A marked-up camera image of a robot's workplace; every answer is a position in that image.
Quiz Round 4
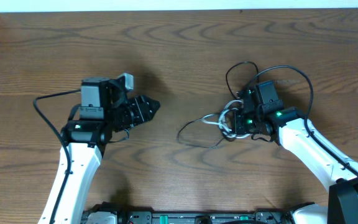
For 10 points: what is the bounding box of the white usb cable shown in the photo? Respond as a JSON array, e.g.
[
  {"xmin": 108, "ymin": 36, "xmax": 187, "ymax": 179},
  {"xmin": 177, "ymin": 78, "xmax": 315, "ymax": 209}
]
[{"xmin": 201, "ymin": 98, "xmax": 253, "ymax": 140}]

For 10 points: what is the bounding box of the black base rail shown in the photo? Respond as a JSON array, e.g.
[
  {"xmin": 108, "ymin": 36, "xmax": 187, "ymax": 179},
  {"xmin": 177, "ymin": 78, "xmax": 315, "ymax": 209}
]
[{"xmin": 82, "ymin": 202, "xmax": 326, "ymax": 224}]

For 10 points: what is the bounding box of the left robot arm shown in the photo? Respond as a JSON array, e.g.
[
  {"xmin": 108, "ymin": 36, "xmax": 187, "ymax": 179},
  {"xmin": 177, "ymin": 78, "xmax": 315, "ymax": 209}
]
[{"xmin": 39, "ymin": 73, "xmax": 160, "ymax": 223}]

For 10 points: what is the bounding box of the black usb cable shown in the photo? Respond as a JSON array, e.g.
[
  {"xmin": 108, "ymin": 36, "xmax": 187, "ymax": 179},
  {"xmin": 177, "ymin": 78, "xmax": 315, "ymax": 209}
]
[{"xmin": 176, "ymin": 60, "xmax": 260, "ymax": 149}]

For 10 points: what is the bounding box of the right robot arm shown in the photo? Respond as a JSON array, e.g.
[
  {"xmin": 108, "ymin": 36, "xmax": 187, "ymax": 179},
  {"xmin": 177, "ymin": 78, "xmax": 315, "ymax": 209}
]
[{"xmin": 232, "ymin": 81, "xmax": 358, "ymax": 223}]

